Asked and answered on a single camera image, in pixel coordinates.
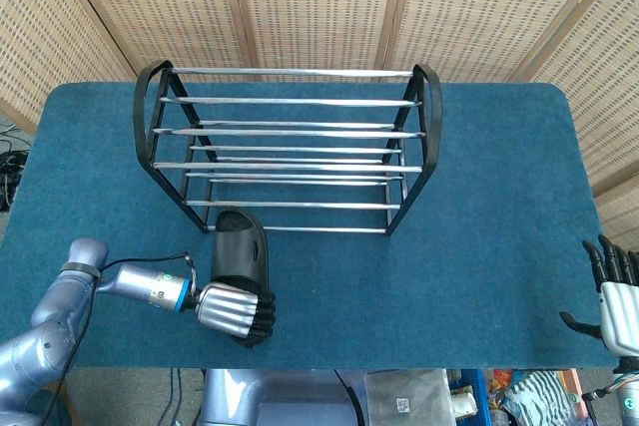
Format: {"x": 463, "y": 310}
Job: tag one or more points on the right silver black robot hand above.
{"x": 621, "y": 316}

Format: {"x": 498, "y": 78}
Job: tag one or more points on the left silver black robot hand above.
{"x": 227, "y": 308}

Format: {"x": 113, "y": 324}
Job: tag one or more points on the black rubber slipper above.
{"x": 239, "y": 251}

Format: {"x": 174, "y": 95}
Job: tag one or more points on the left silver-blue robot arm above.
{"x": 45, "y": 341}

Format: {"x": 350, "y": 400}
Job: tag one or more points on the black chrome shoe rack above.
{"x": 289, "y": 102}

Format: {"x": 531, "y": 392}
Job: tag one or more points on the silver-blue robot torso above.
{"x": 269, "y": 401}

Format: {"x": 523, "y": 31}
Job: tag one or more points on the black white striped cloth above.
{"x": 539, "y": 396}

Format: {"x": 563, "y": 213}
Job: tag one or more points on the blue plastic crate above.
{"x": 471, "y": 388}

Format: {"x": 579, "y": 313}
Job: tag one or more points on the blue carpet mat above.
{"x": 399, "y": 296}

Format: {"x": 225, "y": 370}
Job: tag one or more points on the gray pouch with QR label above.
{"x": 404, "y": 391}

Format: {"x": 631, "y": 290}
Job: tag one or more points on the woven bamboo folding screen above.
{"x": 319, "y": 7}

